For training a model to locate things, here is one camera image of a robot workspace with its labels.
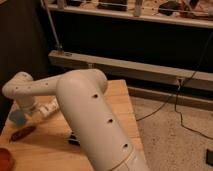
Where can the red brown bowl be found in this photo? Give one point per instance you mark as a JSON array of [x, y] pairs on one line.
[[6, 160]]

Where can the wooden shelf with clutter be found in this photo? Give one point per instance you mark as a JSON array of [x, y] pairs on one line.
[[194, 13]]

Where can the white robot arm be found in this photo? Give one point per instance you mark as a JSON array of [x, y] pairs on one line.
[[80, 95]]

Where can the black striped box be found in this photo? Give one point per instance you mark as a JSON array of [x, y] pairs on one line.
[[72, 139]]

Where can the red brown marker pen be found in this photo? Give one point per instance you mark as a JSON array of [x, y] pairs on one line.
[[20, 134]]

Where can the metal pole stand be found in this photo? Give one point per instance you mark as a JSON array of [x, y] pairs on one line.
[[58, 45]]

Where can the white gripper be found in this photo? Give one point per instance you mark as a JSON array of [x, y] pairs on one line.
[[28, 105]]

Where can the white bottle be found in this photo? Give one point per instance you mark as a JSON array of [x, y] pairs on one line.
[[47, 109]]

